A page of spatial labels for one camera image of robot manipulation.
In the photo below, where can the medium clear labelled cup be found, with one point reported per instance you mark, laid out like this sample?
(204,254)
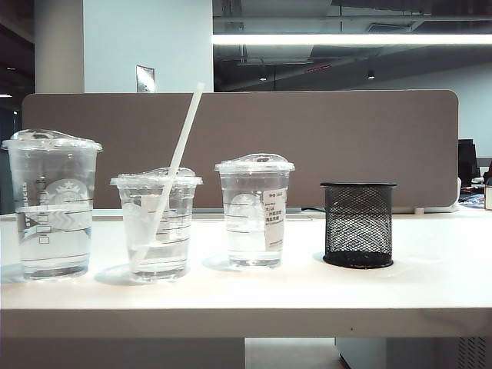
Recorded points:
(250,246)

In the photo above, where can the small clear plastic cup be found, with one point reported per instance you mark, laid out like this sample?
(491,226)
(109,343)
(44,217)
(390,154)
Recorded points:
(173,261)

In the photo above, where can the large clear plastic cup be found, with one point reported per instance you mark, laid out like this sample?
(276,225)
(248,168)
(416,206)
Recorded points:
(54,238)

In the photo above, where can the brown desk partition panel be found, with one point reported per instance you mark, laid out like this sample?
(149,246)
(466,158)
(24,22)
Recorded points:
(269,123)

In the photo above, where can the black mesh pen holder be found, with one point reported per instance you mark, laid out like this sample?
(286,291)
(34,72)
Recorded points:
(357,230)

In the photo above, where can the long white ceiling light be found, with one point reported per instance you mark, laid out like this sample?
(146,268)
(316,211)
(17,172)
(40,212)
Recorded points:
(288,38)

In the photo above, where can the white partition foot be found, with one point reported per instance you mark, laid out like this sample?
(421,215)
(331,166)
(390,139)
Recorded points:
(419,210)

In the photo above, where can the black computer monitor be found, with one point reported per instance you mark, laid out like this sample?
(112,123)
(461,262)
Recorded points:
(467,161)

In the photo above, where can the blue printed packet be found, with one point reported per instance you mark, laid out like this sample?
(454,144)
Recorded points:
(473,198)

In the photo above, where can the grey round column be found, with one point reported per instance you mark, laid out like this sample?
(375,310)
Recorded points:
(57,46)

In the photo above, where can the white cabinet with vent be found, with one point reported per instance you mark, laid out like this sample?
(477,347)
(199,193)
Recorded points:
(415,353)

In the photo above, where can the silver wall sign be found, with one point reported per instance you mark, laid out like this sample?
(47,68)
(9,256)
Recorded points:
(145,78)

